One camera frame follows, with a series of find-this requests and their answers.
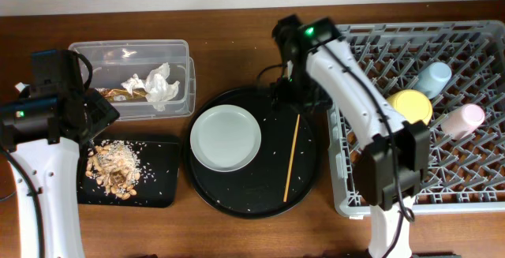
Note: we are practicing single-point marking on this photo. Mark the round black tray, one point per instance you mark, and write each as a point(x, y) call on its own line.
point(256, 190)

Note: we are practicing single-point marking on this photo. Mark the black rectangular tray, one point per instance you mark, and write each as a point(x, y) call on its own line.
point(163, 152)

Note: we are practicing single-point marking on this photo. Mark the yellow plastic bowl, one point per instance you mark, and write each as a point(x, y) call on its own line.
point(413, 105)

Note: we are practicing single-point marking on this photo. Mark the large white tissue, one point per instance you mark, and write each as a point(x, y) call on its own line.
point(156, 85)

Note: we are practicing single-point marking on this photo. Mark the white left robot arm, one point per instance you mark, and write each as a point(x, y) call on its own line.
point(41, 138)

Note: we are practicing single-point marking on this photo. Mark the pink plastic cup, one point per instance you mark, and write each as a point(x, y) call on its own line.
point(463, 121)

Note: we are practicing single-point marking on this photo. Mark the gold snack wrapper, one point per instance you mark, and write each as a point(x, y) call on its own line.
point(114, 95)

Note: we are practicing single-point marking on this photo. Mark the grey round plate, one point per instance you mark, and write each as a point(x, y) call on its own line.
point(225, 138)

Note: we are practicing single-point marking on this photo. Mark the clear plastic waste bin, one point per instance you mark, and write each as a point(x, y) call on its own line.
point(143, 79)

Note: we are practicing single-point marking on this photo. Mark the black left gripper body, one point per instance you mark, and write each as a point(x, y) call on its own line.
point(102, 114)

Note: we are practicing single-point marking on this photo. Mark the blue plastic cup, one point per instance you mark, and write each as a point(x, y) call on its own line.
point(433, 79)

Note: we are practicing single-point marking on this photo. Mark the grey dishwasher rack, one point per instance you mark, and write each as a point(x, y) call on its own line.
point(465, 175)

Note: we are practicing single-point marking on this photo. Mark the peanut and rice scraps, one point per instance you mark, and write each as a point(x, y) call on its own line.
point(116, 167)

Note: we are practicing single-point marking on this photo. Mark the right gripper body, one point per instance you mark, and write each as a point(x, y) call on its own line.
point(299, 88)

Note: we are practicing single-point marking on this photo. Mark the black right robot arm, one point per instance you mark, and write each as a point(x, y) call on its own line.
point(320, 70)

